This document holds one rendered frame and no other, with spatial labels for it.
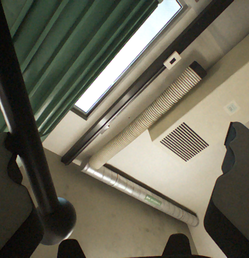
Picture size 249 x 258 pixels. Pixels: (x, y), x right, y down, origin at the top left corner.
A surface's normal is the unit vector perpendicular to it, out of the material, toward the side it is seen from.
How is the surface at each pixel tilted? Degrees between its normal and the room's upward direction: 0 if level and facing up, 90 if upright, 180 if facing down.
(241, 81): 90
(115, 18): 90
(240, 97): 90
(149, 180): 90
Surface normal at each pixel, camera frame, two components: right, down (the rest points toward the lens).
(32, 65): 0.36, 0.72
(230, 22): 0.10, 0.58
